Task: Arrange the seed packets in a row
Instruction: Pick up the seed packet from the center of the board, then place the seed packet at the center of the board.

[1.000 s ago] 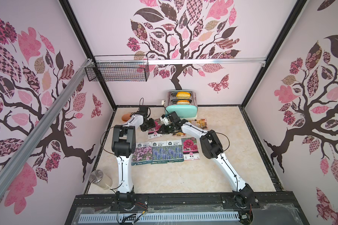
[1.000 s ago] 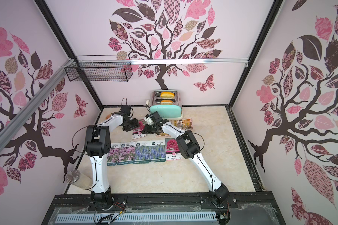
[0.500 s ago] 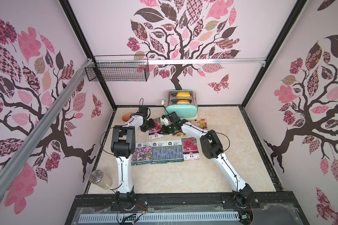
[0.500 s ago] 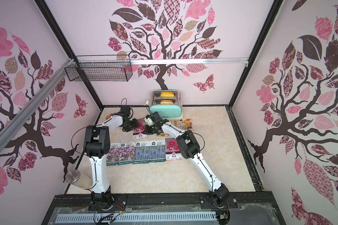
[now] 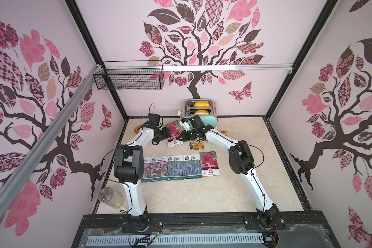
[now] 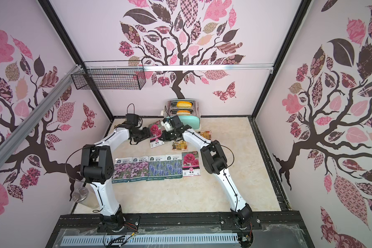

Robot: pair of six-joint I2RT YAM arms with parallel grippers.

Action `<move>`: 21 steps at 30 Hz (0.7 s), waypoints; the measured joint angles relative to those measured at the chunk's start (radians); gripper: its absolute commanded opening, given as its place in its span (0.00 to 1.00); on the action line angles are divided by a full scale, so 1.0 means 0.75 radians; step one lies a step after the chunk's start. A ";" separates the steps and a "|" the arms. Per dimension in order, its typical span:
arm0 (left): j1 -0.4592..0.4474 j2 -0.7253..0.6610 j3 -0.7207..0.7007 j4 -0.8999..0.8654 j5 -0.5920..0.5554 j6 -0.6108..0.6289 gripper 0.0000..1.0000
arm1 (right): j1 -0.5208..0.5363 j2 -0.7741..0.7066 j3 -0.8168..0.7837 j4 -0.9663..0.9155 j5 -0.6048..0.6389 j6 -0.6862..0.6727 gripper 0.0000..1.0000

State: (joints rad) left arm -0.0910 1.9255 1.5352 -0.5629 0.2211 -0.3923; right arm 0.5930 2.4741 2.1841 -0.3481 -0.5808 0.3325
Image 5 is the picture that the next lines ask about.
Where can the black base frame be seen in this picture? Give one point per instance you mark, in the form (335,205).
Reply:
(301,229)

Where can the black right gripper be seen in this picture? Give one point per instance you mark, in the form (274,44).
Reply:
(187,134)

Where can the aluminium rail back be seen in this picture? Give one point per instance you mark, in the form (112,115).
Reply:
(229,67)

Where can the clear glass jar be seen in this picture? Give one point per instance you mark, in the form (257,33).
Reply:
(110,197)

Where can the aluminium rail left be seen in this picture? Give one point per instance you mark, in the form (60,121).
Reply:
(22,173)

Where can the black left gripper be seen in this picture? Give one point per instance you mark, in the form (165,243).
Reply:
(166,135)

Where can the orange mug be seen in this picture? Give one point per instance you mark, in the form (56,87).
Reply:
(137,129)

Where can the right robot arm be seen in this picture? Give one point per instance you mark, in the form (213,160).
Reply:
(241,162)

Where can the pink cosmos seed packet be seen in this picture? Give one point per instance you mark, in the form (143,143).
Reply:
(158,169)

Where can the pink hollyhock seed packet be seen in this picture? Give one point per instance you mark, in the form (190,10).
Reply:
(209,164)

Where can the lavender seed packet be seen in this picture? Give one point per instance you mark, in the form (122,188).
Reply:
(175,168)
(192,166)

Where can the black wire basket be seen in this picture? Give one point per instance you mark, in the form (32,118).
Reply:
(125,75)

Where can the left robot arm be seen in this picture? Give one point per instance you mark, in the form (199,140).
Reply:
(129,168)

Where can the toast slice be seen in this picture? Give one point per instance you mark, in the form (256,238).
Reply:
(202,112)
(201,104)

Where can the white cable duct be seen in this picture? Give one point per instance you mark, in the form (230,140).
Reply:
(168,240)

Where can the toast slice rear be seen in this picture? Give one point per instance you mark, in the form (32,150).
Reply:
(201,104)

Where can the mint green toaster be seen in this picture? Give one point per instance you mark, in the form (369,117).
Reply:
(189,110)

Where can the aluminium rail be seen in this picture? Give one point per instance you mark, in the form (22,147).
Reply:
(229,67)
(22,173)

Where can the toast slice front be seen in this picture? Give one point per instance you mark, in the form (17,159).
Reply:
(202,112)

